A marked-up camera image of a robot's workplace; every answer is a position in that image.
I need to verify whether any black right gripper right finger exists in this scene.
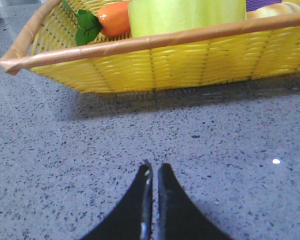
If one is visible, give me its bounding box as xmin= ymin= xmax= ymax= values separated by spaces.
xmin=158 ymin=163 xmax=230 ymax=240

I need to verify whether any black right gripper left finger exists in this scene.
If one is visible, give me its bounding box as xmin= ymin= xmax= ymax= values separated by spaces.
xmin=83 ymin=163 xmax=153 ymax=240

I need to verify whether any yellow woven basket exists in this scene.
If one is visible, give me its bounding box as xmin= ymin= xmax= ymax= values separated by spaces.
xmin=0 ymin=0 xmax=300 ymax=94

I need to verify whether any orange toy carrot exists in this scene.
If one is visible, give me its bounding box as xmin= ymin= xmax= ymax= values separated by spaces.
xmin=62 ymin=0 xmax=131 ymax=46

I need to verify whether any purple block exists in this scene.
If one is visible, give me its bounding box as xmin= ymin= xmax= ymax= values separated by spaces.
xmin=246 ymin=0 xmax=282 ymax=12

